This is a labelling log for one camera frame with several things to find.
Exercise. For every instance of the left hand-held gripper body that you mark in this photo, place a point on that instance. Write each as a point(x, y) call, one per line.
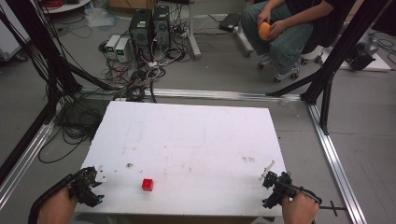
point(84, 186)

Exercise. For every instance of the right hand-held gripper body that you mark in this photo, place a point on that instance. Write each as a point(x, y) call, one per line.
point(281, 188)

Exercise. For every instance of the red cube block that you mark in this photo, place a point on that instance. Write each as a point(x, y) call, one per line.
point(147, 184)

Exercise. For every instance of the person's right hand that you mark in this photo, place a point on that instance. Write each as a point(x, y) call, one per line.
point(300, 208)

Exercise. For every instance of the person's left hand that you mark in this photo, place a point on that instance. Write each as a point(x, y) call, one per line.
point(57, 207)

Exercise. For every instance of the white wheeled chair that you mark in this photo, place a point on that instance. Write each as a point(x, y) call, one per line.
point(311, 56)

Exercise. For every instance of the white power supply unit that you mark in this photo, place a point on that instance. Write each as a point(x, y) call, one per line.
point(123, 49)
point(112, 45)

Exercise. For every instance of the orange ball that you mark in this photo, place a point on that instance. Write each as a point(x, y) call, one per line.
point(264, 31)

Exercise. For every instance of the black computer tower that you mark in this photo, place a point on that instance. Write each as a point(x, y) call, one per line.
point(162, 26)
point(140, 31)

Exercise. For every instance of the black machine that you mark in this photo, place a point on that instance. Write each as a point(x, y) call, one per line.
point(361, 54)

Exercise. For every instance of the black flat device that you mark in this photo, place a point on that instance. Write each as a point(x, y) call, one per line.
point(229, 22)

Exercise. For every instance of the white metal table leg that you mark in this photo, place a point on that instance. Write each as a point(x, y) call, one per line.
point(193, 34)

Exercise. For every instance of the clear plastic bag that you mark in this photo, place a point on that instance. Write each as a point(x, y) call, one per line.
point(101, 17)

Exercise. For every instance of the white cabinet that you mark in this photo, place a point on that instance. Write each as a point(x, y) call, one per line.
point(11, 31)

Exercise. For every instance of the round white table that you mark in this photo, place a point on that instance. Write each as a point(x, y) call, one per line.
point(67, 6)

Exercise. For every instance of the cardboard box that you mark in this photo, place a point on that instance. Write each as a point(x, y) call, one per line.
point(132, 3)

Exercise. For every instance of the aluminium floor rail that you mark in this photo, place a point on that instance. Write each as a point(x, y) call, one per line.
point(25, 158)
point(336, 168)
point(218, 94)

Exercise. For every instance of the black metal frame strut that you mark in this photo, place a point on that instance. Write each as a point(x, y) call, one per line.
point(46, 46)
point(336, 49)

